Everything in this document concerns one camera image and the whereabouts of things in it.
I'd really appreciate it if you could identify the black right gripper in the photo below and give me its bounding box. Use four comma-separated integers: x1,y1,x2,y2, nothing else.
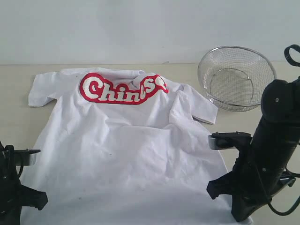
206,147,296,222

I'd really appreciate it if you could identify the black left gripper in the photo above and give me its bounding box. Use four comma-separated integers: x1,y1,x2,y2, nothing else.
0,145,48,225

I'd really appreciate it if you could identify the white t-shirt with red logo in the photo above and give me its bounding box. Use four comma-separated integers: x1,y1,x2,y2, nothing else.
21,67,236,225

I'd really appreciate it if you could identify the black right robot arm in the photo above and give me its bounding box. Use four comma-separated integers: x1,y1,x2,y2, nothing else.
207,79,300,222

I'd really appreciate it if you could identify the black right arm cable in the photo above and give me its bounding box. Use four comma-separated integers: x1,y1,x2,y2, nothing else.
257,44,300,216

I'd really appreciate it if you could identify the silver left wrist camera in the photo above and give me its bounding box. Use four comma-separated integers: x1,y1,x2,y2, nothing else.
4,145,41,166

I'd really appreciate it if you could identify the round metal wire mesh basket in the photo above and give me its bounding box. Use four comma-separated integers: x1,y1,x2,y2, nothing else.
197,45,277,112

